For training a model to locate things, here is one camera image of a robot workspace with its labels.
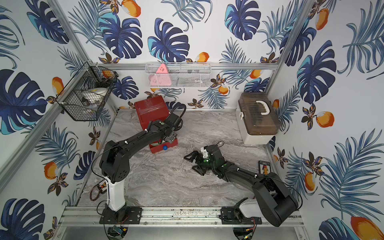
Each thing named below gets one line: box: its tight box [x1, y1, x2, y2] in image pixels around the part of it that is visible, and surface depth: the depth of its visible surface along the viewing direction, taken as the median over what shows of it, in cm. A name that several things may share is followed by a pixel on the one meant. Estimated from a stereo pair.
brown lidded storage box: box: [236, 92, 280, 145], surface depth 97 cm
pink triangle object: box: [148, 63, 172, 86], surface depth 92 cm
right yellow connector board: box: [258, 160, 271, 175], surface depth 92 cm
